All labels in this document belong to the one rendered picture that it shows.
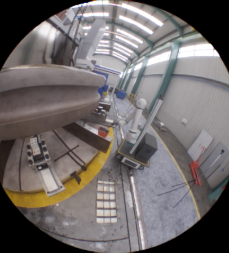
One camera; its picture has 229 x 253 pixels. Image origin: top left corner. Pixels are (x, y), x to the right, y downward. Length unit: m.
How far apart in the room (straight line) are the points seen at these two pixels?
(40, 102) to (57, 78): 0.41
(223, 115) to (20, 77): 7.67
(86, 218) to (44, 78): 2.05
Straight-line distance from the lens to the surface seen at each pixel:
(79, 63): 5.55
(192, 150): 6.26
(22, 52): 3.89
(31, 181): 1.62
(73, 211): 1.68
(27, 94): 1.26
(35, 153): 1.25
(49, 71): 1.10
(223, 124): 6.66
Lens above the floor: 1.67
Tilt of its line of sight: 28 degrees down
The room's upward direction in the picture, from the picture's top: 21 degrees clockwise
